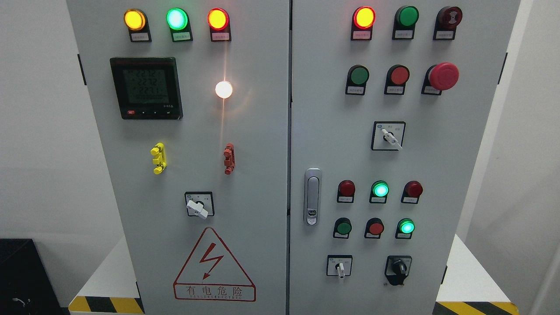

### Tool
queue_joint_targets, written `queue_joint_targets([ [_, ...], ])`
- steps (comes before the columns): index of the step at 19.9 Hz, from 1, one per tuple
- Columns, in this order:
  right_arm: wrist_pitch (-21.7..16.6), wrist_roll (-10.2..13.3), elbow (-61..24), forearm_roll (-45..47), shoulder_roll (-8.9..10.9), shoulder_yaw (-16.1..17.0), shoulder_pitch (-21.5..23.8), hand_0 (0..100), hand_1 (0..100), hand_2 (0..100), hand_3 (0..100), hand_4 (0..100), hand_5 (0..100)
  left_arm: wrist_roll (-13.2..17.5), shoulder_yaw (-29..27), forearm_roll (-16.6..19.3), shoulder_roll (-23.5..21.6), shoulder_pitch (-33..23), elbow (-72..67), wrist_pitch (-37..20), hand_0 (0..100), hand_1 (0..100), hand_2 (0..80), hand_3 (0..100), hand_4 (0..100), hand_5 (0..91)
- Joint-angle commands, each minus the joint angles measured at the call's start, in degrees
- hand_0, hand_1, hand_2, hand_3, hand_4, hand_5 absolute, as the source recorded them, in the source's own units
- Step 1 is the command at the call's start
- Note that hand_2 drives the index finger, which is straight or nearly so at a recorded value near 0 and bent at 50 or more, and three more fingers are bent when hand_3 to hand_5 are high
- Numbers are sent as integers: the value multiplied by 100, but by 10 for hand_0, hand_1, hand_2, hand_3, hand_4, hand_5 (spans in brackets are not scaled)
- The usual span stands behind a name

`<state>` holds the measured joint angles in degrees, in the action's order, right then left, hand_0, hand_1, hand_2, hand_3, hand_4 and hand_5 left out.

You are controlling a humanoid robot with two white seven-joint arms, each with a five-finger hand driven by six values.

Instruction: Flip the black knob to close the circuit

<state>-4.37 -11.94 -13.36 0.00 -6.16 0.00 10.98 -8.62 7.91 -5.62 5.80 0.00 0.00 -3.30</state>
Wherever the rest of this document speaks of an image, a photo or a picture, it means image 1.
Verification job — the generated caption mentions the black selector knob switch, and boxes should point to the black selector knob switch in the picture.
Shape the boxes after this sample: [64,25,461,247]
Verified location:
[385,255,412,286]

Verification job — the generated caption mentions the red terminal connector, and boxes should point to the red terminal connector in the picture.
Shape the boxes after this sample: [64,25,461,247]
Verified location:
[223,143,236,175]

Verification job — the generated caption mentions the dark red indicator light left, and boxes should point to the dark red indicator light left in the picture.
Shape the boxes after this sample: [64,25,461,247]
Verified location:
[337,180,356,203]

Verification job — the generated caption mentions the dark red indicator light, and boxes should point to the dark red indicator light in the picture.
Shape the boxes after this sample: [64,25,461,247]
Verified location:
[401,181,424,205]
[337,180,356,203]

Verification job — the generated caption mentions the white glowing indicator lamp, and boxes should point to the white glowing indicator lamp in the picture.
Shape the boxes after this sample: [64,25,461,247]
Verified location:
[214,80,233,99]

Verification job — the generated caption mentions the green push button lower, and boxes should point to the green push button lower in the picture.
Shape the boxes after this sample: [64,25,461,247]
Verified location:
[332,217,352,239]

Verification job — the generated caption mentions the green push button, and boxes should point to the green push button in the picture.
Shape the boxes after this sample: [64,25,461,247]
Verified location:
[345,65,369,95]
[332,217,352,239]

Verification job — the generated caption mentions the green lit indicator light middle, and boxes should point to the green lit indicator light middle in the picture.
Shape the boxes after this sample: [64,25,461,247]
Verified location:
[369,181,389,204]

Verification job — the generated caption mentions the green lit indicator light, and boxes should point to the green lit indicator light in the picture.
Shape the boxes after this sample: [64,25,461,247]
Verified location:
[369,181,389,204]
[166,7,193,42]

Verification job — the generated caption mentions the grey left cabinet door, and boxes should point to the grey left cabinet door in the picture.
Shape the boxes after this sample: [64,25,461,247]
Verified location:
[67,0,290,315]

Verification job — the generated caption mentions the grey cabinet door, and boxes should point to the grey cabinet door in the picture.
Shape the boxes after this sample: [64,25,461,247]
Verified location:
[67,0,290,315]
[289,0,520,315]

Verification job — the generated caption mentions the green push button upper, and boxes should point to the green push button upper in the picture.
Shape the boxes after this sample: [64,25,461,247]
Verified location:
[345,65,369,95]

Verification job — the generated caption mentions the red push button lower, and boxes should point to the red push button lower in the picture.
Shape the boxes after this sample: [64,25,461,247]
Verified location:
[364,217,385,239]

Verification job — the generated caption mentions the red push button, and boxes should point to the red push button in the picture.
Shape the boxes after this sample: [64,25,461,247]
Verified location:
[364,217,385,239]
[384,64,410,95]

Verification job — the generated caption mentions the yellow terminal connector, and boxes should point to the yellow terminal connector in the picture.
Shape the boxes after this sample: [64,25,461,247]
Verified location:
[150,142,167,174]

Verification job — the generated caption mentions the grey right cabinet door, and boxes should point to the grey right cabinet door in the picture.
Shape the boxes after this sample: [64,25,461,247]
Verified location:
[289,0,520,315]

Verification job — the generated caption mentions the red electric hazard warning sticker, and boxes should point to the red electric hazard warning sticker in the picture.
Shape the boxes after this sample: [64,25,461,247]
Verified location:
[173,227,256,302]

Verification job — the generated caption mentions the dark red indicator light right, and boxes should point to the dark red indicator light right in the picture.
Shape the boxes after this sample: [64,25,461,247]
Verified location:
[401,181,424,205]

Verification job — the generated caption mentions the red push button upper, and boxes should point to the red push button upper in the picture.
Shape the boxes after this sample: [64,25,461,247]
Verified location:
[384,64,410,95]

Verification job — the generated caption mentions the green lit button lower right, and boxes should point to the green lit button lower right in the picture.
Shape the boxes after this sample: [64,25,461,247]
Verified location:
[395,218,415,239]

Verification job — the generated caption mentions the black digital power meter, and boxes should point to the black digital power meter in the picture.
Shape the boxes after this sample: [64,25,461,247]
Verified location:
[110,56,183,120]

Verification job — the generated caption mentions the red lit indicator light left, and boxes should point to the red lit indicator light left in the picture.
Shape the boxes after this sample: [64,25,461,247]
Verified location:
[207,7,231,42]

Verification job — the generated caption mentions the red lit indicator light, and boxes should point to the red lit indicator light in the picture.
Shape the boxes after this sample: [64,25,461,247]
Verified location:
[350,6,376,41]
[207,7,231,42]

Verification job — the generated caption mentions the red lit indicator light right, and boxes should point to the red lit indicator light right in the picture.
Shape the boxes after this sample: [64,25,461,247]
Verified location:
[350,6,376,41]

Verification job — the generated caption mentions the red emergency stop mushroom button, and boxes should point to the red emergency stop mushroom button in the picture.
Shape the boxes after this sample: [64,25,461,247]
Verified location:
[421,62,459,96]

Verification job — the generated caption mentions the green indicator light top right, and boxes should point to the green indicator light top right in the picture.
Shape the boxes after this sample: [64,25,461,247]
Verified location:
[392,6,419,40]

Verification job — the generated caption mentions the yellow indicator light top left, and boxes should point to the yellow indicator light top left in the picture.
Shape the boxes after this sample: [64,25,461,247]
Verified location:
[123,8,151,42]

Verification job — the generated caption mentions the dark red buzzer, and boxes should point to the dark red buzzer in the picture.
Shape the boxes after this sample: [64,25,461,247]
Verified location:
[433,6,463,40]

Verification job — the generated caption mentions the white platform with hazard stripes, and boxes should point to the white platform with hazard stripes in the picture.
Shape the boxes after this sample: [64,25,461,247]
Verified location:
[68,237,519,315]

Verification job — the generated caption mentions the black box bottom left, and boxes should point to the black box bottom left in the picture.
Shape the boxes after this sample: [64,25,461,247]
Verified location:
[0,238,64,315]

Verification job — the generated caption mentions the silver door lock handle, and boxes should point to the silver door lock handle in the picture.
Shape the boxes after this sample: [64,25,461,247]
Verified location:
[304,168,322,226]

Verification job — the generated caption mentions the white rotary switch left door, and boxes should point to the white rotary switch left door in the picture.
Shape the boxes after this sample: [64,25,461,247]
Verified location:
[184,191,215,219]

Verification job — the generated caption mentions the white rotary switch upper right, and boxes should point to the white rotary switch upper right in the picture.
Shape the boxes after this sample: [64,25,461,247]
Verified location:
[371,120,406,151]

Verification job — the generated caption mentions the white rotary switch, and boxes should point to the white rotary switch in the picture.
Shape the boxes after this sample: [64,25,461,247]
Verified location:
[326,255,353,280]
[371,120,406,151]

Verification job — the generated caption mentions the white rotary switch lower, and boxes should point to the white rotary switch lower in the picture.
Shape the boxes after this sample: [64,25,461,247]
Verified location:
[326,255,353,280]

